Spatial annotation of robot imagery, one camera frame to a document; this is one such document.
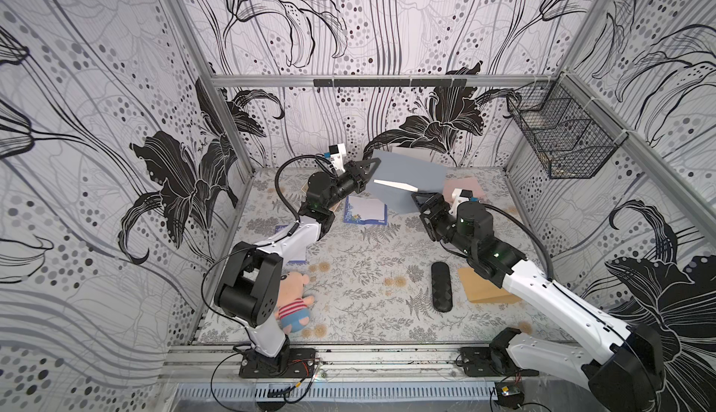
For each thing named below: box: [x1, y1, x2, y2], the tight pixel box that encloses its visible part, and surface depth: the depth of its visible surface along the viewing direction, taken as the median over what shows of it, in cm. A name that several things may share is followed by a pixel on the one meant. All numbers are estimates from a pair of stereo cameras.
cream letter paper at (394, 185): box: [372, 178, 414, 193], surface depth 74 cm
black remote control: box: [430, 260, 454, 313], surface depth 85 cm
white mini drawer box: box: [391, 146, 432, 163], surface depth 116 cm
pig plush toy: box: [274, 271, 316, 335], surface depth 79 cm
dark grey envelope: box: [365, 149, 448, 214], surface depth 75 cm
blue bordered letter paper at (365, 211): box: [343, 194, 388, 226], surface depth 104 cm
